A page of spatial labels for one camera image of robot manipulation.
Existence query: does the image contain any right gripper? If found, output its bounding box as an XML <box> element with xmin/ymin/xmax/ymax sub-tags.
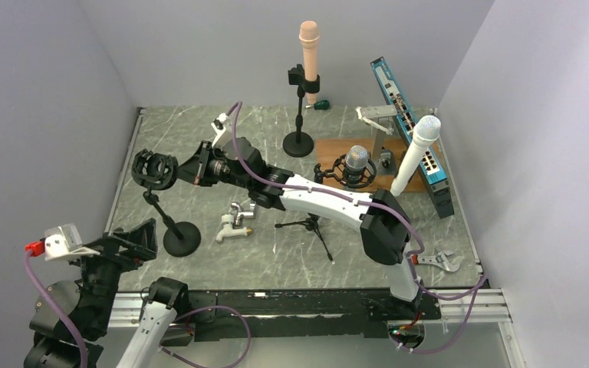
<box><xmin>172</xmin><ymin>140</ymin><xmax>253</xmax><ymax>189</ymax></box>

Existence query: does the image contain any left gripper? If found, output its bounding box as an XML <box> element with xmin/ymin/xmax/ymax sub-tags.
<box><xmin>67</xmin><ymin>216</ymin><xmax>157</xmax><ymax>333</ymax></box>

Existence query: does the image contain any black shock mount desk stand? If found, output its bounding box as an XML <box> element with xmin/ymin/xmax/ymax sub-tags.
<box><xmin>131</xmin><ymin>149</ymin><xmax>202</xmax><ymax>258</ymax></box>

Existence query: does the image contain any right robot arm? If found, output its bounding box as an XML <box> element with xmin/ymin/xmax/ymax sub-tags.
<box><xmin>175</xmin><ymin>137</ymin><xmax>422</xmax><ymax>318</ymax></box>

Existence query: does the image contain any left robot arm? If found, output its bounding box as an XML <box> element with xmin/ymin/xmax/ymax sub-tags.
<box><xmin>23</xmin><ymin>218</ymin><xmax>191</xmax><ymax>367</ymax></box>

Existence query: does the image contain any black round base clip stand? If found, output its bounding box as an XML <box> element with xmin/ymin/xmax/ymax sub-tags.
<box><xmin>282</xmin><ymin>64</ymin><xmax>320</xmax><ymax>158</ymax></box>

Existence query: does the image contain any grey condenser microphone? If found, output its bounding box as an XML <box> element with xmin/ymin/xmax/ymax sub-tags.
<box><xmin>343</xmin><ymin>145</ymin><xmax>370</xmax><ymax>189</ymax></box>

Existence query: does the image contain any white microphone silver grille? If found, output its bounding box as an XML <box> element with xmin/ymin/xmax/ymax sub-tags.
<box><xmin>390</xmin><ymin>115</ymin><xmax>442</xmax><ymax>197</ymax></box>

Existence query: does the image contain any white and chrome faucet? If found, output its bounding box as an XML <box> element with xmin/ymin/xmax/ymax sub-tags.
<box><xmin>215</xmin><ymin>202</ymin><xmax>256</xmax><ymax>243</ymax></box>

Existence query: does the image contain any wooden board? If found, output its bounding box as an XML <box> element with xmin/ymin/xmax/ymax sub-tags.
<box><xmin>315</xmin><ymin>138</ymin><xmax>426</xmax><ymax>193</ymax></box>

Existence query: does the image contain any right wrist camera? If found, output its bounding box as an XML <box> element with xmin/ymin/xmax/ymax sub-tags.
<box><xmin>211</xmin><ymin>113</ymin><xmax>232</xmax><ymax>149</ymax></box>

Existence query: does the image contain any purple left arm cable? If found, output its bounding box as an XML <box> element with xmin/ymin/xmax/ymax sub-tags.
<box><xmin>22</xmin><ymin>251</ymin><xmax>90</xmax><ymax>368</ymax></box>

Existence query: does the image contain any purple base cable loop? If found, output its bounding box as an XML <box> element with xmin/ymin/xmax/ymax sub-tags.
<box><xmin>156</xmin><ymin>304</ymin><xmax>251</xmax><ymax>368</ymax></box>

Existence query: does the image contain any green handled screwdriver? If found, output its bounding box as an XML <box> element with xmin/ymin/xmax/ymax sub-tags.
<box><xmin>305</xmin><ymin>100</ymin><xmax>331</xmax><ymax>110</ymax></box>

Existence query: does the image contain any black tripod shock mount stand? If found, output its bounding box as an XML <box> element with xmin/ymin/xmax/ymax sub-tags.
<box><xmin>274</xmin><ymin>154</ymin><xmax>377</xmax><ymax>265</ymax></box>

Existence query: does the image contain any metal bracket on post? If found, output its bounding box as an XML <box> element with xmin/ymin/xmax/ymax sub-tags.
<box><xmin>355</xmin><ymin>105</ymin><xmax>397</xmax><ymax>176</ymax></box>

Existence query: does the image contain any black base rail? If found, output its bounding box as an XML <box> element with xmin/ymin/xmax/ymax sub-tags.
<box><xmin>163</xmin><ymin>287</ymin><xmax>442</xmax><ymax>347</ymax></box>

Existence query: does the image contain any blue network switch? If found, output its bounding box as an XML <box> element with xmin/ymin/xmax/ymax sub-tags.
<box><xmin>370</xmin><ymin>57</ymin><xmax>455</xmax><ymax>219</ymax></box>

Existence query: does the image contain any red handled adjustable wrench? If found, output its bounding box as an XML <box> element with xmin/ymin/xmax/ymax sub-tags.
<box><xmin>411</xmin><ymin>251</ymin><xmax>461</xmax><ymax>273</ymax></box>

